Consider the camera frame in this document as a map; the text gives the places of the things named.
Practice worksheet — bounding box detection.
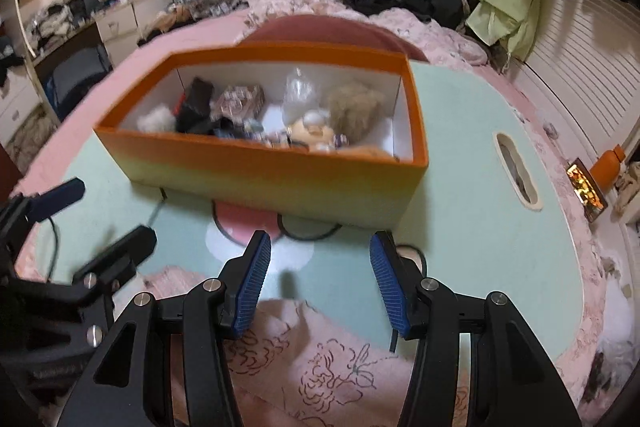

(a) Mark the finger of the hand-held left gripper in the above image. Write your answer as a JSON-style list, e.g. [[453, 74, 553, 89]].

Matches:
[[72, 226, 158, 303], [22, 177, 86, 225]]

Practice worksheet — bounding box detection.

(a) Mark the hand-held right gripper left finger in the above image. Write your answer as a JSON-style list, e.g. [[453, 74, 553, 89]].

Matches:
[[56, 230, 272, 427]]

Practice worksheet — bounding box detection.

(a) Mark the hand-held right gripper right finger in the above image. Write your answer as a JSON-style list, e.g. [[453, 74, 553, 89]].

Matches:
[[369, 230, 583, 427]]

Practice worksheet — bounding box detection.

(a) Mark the orange cardboard box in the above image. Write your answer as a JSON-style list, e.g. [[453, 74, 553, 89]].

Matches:
[[94, 43, 430, 230]]

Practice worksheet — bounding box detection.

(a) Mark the white fluffy toy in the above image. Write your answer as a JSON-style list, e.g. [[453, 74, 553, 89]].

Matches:
[[136, 106, 177, 134]]

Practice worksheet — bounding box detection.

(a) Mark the tan doll toy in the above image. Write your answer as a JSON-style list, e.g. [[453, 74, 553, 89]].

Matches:
[[289, 109, 337, 152]]

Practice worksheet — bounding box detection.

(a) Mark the black and red box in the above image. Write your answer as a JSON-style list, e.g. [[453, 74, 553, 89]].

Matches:
[[174, 77, 217, 134]]

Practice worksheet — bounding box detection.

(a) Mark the tan plush toy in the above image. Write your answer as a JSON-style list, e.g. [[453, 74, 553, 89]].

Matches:
[[326, 81, 387, 144]]

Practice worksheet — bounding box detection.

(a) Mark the patterned small packet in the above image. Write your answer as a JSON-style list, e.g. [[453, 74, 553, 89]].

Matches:
[[210, 84, 266, 120]]

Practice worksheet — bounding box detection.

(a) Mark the clear bubble wrap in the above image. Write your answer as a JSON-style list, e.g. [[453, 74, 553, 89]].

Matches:
[[284, 67, 323, 122]]

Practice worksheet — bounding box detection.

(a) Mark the black suitcase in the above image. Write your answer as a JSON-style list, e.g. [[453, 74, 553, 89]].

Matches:
[[45, 46, 113, 120]]

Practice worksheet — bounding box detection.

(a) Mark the grey white cloth pile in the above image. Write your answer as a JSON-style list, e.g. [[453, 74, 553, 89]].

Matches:
[[27, 3, 83, 50]]

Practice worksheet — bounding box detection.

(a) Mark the white drawer unit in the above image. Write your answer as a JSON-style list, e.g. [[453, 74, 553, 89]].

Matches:
[[96, 0, 140, 52]]

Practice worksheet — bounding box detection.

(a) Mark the gold patterned box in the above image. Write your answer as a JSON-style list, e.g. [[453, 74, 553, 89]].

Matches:
[[567, 157, 608, 223]]

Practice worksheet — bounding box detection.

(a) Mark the grey patterned cloth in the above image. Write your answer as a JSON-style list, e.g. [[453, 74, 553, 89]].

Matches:
[[170, 0, 248, 20]]

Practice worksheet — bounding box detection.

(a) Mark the light green lap table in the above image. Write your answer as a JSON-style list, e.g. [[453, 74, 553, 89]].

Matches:
[[240, 0, 640, 408]]

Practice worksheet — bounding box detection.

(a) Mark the orange bottle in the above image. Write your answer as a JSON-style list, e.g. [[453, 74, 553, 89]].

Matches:
[[590, 144, 627, 188]]

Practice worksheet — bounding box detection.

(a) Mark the dark red cushion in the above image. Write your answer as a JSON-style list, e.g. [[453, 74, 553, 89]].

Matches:
[[237, 14, 431, 62]]

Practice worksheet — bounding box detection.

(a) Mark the white slatted headboard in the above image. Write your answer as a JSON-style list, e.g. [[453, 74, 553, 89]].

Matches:
[[510, 0, 640, 162]]

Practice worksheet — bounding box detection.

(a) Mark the light green cloth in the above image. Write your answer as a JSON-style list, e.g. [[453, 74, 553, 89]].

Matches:
[[465, 0, 546, 62]]

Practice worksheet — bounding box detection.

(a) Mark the thin black cable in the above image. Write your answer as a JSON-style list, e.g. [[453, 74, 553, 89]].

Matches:
[[46, 217, 61, 283]]

